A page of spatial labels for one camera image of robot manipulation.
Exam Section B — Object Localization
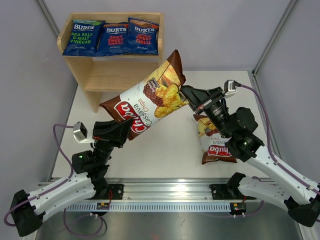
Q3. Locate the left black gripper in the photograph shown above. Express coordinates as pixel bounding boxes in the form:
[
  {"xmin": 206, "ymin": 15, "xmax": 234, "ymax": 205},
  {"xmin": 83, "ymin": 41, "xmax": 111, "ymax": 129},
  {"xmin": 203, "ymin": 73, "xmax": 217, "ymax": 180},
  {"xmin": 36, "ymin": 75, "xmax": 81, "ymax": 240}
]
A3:
[{"xmin": 92, "ymin": 115, "xmax": 134, "ymax": 166}]

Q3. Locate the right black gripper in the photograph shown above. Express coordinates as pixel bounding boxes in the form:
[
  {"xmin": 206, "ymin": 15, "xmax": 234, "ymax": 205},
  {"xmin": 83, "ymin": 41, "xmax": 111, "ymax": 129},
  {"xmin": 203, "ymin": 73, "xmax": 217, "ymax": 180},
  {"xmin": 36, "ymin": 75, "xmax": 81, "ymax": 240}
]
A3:
[{"xmin": 181, "ymin": 86, "xmax": 234, "ymax": 139}]

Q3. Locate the Chuba cassava chips bag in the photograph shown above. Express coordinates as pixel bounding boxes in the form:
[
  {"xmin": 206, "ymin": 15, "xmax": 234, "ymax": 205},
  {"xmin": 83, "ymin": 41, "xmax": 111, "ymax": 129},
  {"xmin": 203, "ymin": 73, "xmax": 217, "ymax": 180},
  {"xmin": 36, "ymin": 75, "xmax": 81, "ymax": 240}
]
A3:
[
  {"xmin": 99, "ymin": 50, "xmax": 189, "ymax": 141},
  {"xmin": 193, "ymin": 114, "xmax": 237, "ymax": 165}
]

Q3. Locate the Burts spicy chilli bag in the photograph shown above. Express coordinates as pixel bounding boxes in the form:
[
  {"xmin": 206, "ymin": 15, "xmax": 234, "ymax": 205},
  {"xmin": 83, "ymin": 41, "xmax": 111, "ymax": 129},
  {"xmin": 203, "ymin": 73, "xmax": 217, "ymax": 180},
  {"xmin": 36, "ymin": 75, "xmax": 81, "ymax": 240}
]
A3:
[
  {"xmin": 96, "ymin": 22, "xmax": 129, "ymax": 57},
  {"xmin": 124, "ymin": 17, "xmax": 159, "ymax": 55}
]

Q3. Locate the Burts sea salt vinegar bag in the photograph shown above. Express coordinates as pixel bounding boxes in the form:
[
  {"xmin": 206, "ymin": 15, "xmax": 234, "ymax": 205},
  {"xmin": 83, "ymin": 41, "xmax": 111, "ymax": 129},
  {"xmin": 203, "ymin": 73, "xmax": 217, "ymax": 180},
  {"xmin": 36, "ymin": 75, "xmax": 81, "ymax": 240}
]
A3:
[{"xmin": 62, "ymin": 19, "xmax": 105, "ymax": 57}]

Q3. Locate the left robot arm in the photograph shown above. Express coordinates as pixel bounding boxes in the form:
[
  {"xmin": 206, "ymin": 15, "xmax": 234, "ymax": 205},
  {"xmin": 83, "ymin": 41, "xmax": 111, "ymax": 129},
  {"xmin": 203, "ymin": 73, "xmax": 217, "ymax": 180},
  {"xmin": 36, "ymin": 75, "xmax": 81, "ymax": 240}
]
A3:
[{"xmin": 3, "ymin": 118, "xmax": 133, "ymax": 237}]

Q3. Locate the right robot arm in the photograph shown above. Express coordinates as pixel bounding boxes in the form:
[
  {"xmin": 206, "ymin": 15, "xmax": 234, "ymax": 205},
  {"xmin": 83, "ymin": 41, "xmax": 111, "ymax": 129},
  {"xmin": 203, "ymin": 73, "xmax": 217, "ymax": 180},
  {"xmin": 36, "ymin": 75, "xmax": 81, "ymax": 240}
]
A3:
[{"xmin": 181, "ymin": 80, "xmax": 320, "ymax": 227}]

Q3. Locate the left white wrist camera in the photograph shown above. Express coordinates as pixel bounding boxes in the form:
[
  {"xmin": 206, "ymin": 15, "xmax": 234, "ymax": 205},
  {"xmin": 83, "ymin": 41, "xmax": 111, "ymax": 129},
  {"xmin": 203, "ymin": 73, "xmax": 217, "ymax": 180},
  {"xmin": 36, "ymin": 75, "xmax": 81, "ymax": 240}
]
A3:
[{"xmin": 73, "ymin": 121, "xmax": 95, "ymax": 144}]

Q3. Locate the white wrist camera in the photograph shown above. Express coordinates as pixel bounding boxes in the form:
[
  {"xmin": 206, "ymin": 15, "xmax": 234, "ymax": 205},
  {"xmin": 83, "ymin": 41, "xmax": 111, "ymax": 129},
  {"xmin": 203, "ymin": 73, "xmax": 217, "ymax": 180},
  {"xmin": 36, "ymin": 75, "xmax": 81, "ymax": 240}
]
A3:
[
  {"xmin": 73, "ymin": 121, "xmax": 95, "ymax": 144},
  {"xmin": 223, "ymin": 79, "xmax": 241, "ymax": 98}
]

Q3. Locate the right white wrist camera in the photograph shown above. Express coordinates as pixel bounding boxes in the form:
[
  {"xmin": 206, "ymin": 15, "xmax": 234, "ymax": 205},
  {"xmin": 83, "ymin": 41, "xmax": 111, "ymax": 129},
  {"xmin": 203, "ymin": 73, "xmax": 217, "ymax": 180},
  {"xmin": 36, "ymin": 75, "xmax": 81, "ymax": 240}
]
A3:
[{"xmin": 223, "ymin": 79, "xmax": 241, "ymax": 98}]

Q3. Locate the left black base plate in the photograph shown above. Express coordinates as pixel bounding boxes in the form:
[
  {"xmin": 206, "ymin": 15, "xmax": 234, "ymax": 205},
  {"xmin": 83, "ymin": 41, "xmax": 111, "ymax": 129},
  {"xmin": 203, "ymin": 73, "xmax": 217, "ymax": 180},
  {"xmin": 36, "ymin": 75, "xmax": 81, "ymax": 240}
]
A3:
[{"xmin": 101, "ymin": 183, "xmax": 125, "ymax": 201}]

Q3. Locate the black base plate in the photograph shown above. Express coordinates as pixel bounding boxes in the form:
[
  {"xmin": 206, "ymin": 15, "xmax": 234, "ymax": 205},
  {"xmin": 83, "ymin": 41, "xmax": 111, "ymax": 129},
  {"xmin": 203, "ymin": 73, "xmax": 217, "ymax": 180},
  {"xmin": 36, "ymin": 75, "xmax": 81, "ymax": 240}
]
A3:
[
  {"xmin": 209, "ymin": 184, "xmax": 232, "ymax": 200},
  {"xmin": 101, "ymin": 183, "xmax": 125, "ymax": 201}
]

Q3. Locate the aluminium mounting rail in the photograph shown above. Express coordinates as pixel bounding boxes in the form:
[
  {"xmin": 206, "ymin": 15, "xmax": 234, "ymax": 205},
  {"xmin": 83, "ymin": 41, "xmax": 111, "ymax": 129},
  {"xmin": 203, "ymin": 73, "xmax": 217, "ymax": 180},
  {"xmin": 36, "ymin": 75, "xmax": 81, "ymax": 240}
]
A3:
[{"xmin": 60, "ymin": 178, "xmax": 257, "ymax": 214}]

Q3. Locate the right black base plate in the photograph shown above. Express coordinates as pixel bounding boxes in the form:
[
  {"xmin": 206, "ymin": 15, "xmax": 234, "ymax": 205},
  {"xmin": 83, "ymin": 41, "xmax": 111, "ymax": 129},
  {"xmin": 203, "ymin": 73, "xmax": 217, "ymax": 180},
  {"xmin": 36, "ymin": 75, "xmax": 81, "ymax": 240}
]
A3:
[{"xmin": 209, "ymin": 184, "xmax": 232, "ymax": 200}]

